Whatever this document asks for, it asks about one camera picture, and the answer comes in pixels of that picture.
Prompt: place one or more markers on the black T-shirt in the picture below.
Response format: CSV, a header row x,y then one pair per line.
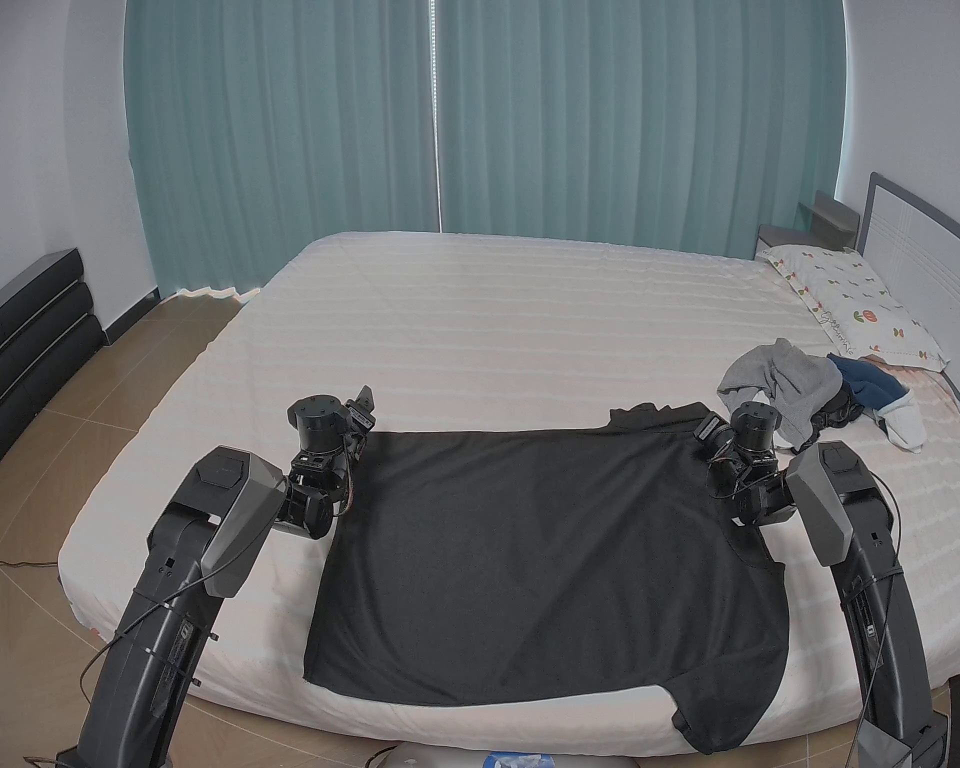
x,y
540,562

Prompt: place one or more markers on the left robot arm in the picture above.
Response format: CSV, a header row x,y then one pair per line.
x,y
225,495

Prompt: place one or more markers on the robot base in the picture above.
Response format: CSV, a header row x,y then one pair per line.
x,y
450,756

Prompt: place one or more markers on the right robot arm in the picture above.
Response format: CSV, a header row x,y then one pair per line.
x,y
825,495

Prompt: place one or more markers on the bed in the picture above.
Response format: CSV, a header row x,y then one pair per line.
x,y
525,337

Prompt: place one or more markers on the pile of clothes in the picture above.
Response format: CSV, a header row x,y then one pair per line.
x,y
795,375

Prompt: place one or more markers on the blue-green curtain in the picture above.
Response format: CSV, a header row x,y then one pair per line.
x,y
285,135
637,127

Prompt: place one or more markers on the grey bedside table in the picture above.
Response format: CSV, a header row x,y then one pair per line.
x,y
825,217

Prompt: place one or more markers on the white printed pillow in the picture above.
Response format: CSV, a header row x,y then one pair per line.
x,y
855,300

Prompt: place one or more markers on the black chest of drawers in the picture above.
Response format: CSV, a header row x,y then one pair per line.
x,y
37,337

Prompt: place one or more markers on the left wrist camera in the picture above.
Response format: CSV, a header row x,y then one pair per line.
x,y
364,409

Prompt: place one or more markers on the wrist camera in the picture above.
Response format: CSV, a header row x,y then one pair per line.
x,y
364,409
711,427

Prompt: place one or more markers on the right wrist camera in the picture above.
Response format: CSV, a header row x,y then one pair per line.
x,y
711,427

